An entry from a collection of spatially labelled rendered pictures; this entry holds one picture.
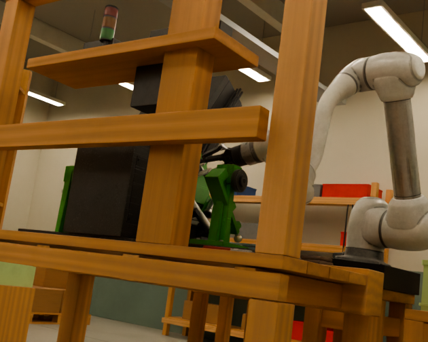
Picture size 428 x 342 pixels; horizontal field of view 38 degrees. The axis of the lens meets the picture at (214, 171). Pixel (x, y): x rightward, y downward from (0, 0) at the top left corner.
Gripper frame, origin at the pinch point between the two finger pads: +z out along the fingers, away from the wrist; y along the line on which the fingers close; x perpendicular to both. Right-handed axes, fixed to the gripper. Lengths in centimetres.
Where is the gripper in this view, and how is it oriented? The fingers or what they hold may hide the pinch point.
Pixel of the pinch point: (200, 168)
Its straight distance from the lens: 227.6
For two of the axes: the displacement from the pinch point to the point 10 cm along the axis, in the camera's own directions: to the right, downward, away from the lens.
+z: -8.1, 2.6, 5.3
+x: -3.5, 5.1, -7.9
